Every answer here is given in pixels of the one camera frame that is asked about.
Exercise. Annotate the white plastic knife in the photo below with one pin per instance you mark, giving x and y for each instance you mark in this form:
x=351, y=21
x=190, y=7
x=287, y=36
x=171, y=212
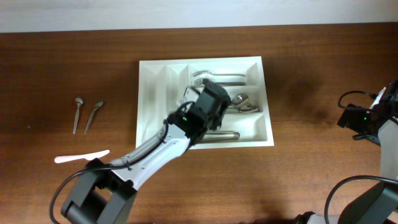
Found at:
x=88, y=157

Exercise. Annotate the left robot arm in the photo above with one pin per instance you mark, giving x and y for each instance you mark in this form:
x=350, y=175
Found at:
x=105, y=193

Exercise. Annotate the small steel teaspoon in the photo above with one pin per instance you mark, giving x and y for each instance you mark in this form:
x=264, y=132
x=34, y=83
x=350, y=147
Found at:
x=97, y=106
x=79, y=102

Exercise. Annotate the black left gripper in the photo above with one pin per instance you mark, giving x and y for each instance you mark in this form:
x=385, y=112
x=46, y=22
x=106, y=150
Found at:
x=217, y=124

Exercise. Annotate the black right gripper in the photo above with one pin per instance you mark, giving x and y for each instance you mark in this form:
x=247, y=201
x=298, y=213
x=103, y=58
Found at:
x=352, y=121

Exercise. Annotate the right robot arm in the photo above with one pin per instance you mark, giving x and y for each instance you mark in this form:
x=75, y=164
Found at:
x=377, y=203

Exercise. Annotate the steel fork dark handle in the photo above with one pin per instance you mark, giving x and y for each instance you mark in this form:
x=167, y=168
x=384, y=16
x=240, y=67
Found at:
x=204, y=81

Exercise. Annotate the white plastic cutlery tray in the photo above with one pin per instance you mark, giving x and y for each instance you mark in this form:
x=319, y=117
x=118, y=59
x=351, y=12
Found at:
x=162, y=84

